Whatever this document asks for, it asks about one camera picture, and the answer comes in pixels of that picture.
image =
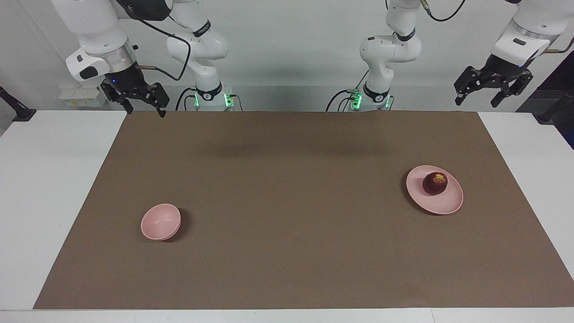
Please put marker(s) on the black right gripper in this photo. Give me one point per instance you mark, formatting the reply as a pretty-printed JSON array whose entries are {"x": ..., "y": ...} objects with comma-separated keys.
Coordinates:
[{"x": 128, "y": 83}]

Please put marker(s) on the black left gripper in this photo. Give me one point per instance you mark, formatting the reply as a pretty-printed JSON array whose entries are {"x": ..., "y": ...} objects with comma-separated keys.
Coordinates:
[{"x": 502, "y": 72}]

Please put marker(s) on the dark red apple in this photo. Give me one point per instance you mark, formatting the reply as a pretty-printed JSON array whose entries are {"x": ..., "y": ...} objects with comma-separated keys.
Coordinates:
[{"x": 434, "y": 186}]

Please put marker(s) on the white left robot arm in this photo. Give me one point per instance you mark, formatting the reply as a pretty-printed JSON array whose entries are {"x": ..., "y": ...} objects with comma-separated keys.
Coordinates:
[{"x": 385, "y": 49}]

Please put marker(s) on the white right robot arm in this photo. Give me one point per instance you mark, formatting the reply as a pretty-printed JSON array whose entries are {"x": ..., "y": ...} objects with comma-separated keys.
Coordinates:
[{"x": 96, "y": 31}]

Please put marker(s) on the pink bowl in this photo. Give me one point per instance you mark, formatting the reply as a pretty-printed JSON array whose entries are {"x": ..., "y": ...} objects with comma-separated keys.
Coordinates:
[{"x": 157, "y": 224}]

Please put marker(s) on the pink plate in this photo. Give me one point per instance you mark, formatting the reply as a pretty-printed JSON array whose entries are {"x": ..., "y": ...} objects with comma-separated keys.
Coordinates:
[{"x": 444, "y": 204}]

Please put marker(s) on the black pole stand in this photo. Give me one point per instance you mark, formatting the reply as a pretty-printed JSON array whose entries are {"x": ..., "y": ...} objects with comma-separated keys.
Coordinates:
[{"x": 545, "y": 117}]

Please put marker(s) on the dark background equipment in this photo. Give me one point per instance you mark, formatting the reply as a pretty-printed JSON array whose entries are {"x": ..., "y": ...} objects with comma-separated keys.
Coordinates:
[{"x": 560, "y": 76}]

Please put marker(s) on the black clamp stand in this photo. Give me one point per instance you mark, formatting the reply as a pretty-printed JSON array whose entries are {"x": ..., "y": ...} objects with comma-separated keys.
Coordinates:
[{"x": 22, "y": 114}]

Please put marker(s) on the brown table mat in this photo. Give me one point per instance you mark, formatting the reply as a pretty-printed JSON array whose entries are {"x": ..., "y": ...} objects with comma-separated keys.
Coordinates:
[{"x": 287, "y": 224}]

